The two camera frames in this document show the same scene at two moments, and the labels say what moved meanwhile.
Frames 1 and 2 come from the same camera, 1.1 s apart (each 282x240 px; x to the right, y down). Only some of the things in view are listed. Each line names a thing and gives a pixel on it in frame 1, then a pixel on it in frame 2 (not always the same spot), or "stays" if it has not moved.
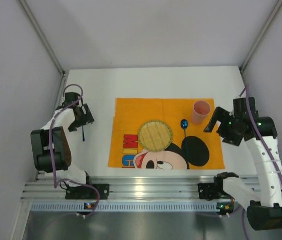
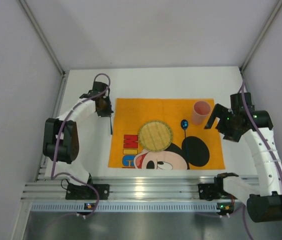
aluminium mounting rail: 123,188 stays
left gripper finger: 72,128 -> 102,114
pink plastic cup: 201,109 stays
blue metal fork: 83,136 -> 111,126
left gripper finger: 89,118 -> 109,111
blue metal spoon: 184,124 stays
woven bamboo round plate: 155,136 stays
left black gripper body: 81,119 -> 106,111
